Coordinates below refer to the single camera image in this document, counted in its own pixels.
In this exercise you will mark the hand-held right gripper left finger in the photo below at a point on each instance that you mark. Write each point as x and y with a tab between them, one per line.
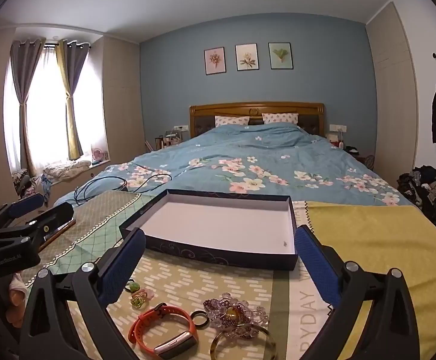
124	266

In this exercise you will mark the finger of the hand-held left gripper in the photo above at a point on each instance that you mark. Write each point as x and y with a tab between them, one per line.
53	215
27	203

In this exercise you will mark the beige window seat cabinet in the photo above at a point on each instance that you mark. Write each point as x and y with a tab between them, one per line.
90	176

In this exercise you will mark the wooden bed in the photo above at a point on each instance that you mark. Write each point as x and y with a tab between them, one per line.
255	108

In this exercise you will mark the cosmetics organizer rack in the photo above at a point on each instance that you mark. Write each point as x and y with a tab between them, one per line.
169	138

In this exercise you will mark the white wall socket panel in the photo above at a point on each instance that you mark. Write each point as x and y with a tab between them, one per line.
338	128
180	127

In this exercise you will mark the cluttered bedside table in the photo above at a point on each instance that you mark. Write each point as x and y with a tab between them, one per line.
347	148

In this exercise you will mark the black curtain rod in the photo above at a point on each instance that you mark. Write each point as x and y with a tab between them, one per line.
51	45

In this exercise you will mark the framed white flower picture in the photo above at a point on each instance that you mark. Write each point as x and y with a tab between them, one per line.
247	57

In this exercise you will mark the bed with blue floral duvet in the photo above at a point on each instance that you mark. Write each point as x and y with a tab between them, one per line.
240	146

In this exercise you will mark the pile of dark clothes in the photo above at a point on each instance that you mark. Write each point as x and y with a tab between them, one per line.
424	191

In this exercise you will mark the person's left hand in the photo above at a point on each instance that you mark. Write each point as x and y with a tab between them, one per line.
17	292

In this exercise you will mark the framed pink flower picture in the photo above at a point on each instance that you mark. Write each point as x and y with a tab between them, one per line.
215	61

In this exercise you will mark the grey and yellow curtain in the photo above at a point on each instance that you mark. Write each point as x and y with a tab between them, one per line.
73	82

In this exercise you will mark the small pink fan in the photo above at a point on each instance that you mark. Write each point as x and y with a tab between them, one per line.
99	155

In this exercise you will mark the navy shallow cardboard box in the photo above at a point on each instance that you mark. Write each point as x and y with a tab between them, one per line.
218	221

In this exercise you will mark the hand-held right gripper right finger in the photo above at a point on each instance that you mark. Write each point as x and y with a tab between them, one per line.
315	270

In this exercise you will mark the brown-edged phone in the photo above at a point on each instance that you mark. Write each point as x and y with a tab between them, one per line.
62	232

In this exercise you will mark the pile of light laundry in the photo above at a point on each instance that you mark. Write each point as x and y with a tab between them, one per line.
66	168

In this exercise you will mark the blue hanging garment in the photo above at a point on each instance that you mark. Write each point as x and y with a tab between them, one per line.
46	187

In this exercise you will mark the amber tortoiseshell bangle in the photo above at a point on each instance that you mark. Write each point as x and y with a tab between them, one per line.
214	345

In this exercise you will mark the beige built-in wardrobe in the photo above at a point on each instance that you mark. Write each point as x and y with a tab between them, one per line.
390	90
122	97

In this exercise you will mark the pink dotted pillow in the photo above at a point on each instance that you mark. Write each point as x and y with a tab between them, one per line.
231	120
280	118

